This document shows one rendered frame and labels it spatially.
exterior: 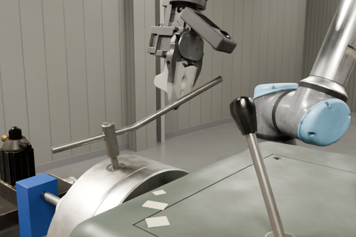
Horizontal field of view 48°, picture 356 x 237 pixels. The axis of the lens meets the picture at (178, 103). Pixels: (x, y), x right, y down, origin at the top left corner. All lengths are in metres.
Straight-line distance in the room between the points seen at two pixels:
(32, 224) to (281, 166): 0.62
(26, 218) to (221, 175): 0.57
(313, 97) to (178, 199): 0.50
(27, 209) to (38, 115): 3.16
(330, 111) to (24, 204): 0.74
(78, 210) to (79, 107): 3.69
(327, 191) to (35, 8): 3.69
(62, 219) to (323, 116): 0.58
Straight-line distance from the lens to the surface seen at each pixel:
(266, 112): 1.05
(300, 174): 0.67
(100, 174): 0.73
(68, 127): 4.35
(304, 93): 0.98
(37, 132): 4.21
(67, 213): 0.72
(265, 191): 0.47
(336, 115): 0.97
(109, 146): 0.71
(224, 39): 0.69
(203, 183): 0.61
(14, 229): 1.26
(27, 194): 1.03
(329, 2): 7.38
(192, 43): 0.76
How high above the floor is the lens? 1.49
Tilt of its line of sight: 12 degrees down
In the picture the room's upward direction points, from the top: straight up
